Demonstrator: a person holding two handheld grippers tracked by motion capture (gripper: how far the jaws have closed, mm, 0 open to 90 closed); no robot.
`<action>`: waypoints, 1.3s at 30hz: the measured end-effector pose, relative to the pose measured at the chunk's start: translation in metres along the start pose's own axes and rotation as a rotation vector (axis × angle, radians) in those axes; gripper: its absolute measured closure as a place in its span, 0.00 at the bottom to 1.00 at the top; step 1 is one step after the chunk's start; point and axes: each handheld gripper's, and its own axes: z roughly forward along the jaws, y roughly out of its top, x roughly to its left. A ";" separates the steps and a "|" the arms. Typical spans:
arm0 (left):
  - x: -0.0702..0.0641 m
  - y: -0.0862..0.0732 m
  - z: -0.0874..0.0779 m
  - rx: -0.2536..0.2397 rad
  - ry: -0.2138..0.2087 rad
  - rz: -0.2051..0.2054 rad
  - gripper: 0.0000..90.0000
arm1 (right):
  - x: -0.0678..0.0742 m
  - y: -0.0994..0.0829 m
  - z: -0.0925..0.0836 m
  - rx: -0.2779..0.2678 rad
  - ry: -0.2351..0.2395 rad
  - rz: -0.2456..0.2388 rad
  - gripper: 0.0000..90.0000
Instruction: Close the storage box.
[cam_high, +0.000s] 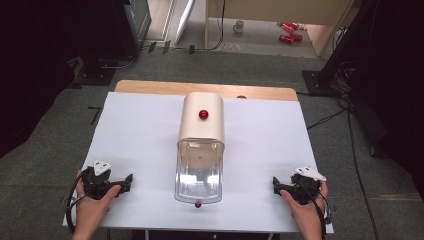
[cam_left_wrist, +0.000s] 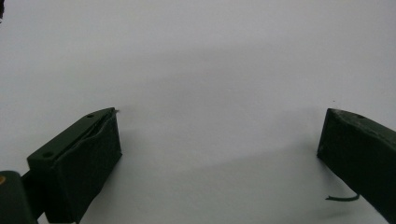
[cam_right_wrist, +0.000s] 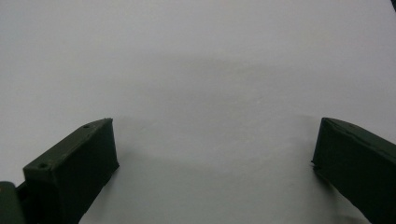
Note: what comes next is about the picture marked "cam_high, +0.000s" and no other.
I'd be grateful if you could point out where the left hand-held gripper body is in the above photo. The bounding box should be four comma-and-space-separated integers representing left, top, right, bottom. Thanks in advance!
81, 160, 116, 201

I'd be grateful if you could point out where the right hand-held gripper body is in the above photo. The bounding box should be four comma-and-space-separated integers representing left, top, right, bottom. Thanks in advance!
289, 166, 328, 206

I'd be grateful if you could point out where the person's left hand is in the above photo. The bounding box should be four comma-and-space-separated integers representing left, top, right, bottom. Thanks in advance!
75, 169, 122, 234

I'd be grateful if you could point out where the person's right hand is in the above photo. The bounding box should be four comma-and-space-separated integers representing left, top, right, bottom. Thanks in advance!
279, 181, 330, 234

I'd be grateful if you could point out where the white table cover sheet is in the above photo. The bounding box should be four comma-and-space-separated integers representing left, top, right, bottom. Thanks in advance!
61, 91, 335, 234

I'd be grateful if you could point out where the clear plastic drawer red knob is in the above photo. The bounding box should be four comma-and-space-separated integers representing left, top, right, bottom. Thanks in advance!
173, 137, 225, 209

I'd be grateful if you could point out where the cream drawer cabinet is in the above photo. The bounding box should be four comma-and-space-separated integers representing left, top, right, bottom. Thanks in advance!
177, 91, 226, 144

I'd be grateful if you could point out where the black metal stand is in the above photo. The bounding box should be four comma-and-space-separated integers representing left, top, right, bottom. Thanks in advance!
301, 0, 381, 98

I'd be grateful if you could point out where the dark curtain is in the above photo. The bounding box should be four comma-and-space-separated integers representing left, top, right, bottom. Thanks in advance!
349, 0, 424, 201
0, 0, 88, 160

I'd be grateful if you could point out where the red can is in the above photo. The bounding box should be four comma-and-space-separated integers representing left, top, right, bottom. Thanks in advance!
277, 21, 301, 34

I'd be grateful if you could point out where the white panel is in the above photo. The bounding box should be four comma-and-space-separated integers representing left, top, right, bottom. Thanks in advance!
174, 0, 198, 46

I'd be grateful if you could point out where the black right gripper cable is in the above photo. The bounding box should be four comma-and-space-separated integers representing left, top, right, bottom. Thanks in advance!
298, 179, 333, 240

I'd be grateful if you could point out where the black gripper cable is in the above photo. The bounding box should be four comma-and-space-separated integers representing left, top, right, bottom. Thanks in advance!
65, 169, 91, 235
298, 179, 333, 240

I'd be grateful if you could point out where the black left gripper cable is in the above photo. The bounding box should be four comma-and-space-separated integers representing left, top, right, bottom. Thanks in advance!
65, 169, 91, 235

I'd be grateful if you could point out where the black floor cable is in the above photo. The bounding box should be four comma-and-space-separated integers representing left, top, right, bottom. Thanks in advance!
296, 89, 382, 240

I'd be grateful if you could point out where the black hanging cable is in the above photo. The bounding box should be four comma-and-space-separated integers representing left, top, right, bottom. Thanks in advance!
194, 0, 226, 52

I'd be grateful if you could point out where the wooden desk frame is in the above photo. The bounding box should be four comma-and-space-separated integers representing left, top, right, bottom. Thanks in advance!
204, 0, 355, 58

